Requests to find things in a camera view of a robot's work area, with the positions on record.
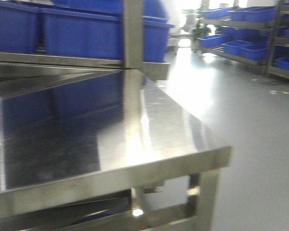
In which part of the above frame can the right steel shelf rack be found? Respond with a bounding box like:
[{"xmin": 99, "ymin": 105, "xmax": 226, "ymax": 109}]
[{"xmin": 198, "ymin": 0, "xmax": 289, "ymax": 79}]

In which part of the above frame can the stainless steel shelf rack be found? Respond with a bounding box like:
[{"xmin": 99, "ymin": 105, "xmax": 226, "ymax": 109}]
[{"xmin": 0, "ymin": 0, "xmax": 171, "ymax": 82}]

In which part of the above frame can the blue bin far right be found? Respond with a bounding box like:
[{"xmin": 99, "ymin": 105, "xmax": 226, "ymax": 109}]
[{"xmin": 143, "ymin": 0, "xmax": 175, "ymax": 63}]

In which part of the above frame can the blue bin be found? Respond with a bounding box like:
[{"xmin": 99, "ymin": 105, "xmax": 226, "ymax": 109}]
[
  {"xmin": 40, "ymin": 6, "xmax": 123, "ymax": 60},
  {"xmin": 0, "ymin": 0, "xmax": 40, "ymax": 53},
  {"xmin": 143, "ymin": 0, "xmax": 175, "ymax": 63}
]

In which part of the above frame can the blue bin centre right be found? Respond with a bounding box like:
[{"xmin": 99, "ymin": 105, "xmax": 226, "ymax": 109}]
[{"xmin": 40, "ymin": 6, "xmax": 123, "ymax": 60}]

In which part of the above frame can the blue bin centre left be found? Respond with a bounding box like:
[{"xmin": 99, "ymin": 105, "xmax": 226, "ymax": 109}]
[{"xmin": 0, "ymin": 0, "xmax": 40, "ymax": 53}]

